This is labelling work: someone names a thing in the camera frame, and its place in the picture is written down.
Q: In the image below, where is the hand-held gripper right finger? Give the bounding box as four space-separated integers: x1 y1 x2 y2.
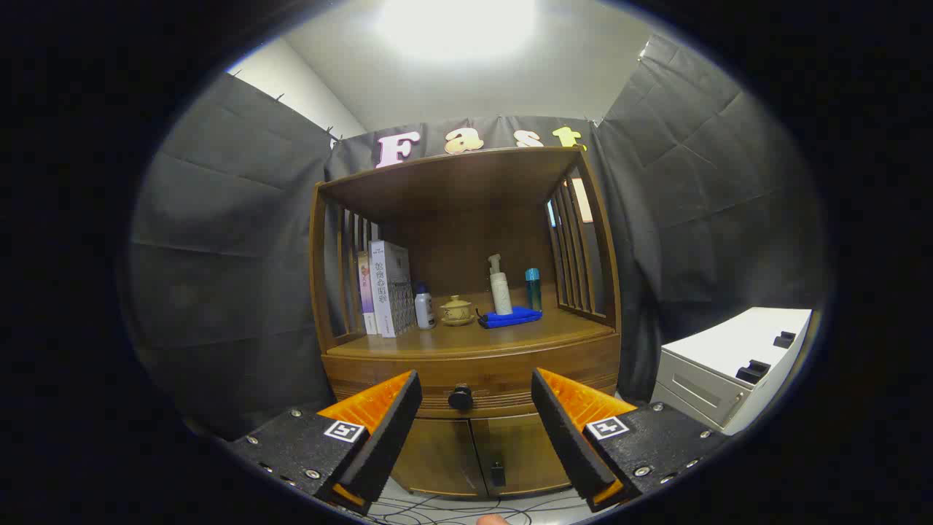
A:
531 367 730 512

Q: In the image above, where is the wooden cabinet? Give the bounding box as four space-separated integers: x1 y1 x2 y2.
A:
309 144 622 501

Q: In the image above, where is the thick white book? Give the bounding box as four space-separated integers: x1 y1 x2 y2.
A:
368 240 416 338

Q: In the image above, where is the wooden drawer with black knob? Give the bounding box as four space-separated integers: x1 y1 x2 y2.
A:
323 334 622 420

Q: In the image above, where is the white pump bottle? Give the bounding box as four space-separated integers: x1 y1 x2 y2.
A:
488 254 514 316

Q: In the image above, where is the white drawer unit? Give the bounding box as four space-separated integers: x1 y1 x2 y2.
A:
650 307 813 436

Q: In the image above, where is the white bottle with blue cap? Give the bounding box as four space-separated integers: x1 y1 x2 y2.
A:
414 283 437 330

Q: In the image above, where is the thin purple book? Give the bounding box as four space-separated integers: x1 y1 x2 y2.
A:
356 252 378 335

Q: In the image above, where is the folded blue cloth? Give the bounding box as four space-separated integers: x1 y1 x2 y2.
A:
477 306 543 330

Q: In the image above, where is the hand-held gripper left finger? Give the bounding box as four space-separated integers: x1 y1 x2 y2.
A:
228 369 423 516

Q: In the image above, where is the wooden countertop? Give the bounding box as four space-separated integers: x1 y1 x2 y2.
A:
326 288 617 359

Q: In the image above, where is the yellow lidded ceramic teacup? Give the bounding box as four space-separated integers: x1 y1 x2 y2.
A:
440 295 476 327

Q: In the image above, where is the wooden cabinet door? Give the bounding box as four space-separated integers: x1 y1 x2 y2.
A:
471 413 572 497
390 416 488 499

